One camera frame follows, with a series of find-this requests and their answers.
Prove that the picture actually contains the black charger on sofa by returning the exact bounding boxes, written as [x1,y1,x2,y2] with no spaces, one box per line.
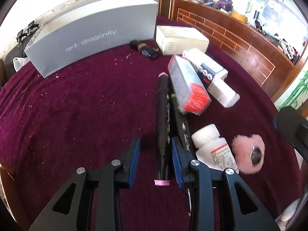
[16,20,39,46]

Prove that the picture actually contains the pink fluffy hair clip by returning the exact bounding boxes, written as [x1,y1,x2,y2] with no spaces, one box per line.
[231,134,265,175]

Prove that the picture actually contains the wooden headboard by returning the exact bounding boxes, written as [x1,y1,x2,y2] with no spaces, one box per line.
[159,0,307,101]

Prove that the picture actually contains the cream cardboard box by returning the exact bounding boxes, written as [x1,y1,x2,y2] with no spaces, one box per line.
[156,26,209,55]

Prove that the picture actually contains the black marker yellow caps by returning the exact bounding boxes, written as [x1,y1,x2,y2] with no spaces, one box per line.
[171,93,194,154]

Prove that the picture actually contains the small black box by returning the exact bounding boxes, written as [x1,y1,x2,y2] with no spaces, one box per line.
[130,40,159,60]

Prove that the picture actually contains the white box red end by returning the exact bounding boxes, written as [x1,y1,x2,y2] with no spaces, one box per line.
[168,55,211,115]

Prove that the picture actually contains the white blue medicine box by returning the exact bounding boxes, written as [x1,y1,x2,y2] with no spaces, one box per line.
[182,48,228,89]

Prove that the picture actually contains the maroon bed blanket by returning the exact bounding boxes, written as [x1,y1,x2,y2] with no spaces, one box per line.
[1,44,302,230]

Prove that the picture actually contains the plain white bottle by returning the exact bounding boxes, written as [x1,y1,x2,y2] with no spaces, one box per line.
[207,78,240,108]

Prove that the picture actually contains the white pill bottle red label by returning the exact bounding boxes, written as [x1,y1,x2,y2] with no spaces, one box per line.
[191,124,239,173]

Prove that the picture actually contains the black marker pink caps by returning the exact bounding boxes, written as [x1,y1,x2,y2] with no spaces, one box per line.
[154,73,172,186]

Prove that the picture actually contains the white lotion bottle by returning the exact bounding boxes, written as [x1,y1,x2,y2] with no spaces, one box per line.
[275,198,300,224]

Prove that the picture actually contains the white plastic bag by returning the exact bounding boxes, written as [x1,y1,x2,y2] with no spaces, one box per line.
[13,57,30,72]

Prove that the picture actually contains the black sofa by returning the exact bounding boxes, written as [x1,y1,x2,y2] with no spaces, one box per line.
[1,36,31,84]

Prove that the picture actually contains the large grey shoe box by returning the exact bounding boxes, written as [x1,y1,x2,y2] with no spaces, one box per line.
[24,0,158,78]

